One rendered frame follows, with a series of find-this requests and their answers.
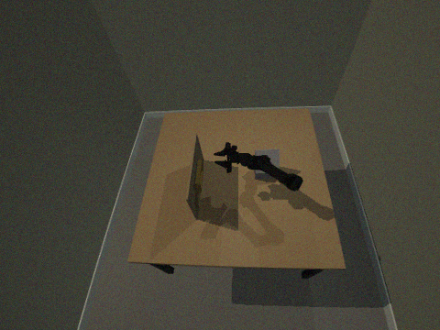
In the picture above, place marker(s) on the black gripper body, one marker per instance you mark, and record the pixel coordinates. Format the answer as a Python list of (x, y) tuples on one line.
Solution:
[(231, 157)]

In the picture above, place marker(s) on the brown flat board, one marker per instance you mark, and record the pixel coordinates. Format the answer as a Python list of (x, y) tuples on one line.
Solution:
[(192, 196)]

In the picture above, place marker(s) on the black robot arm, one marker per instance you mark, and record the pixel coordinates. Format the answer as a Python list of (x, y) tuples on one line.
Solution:
[(262, 163)]

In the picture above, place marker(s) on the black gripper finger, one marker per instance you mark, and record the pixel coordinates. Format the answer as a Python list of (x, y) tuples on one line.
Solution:
[(221, 163), (220, 153)]

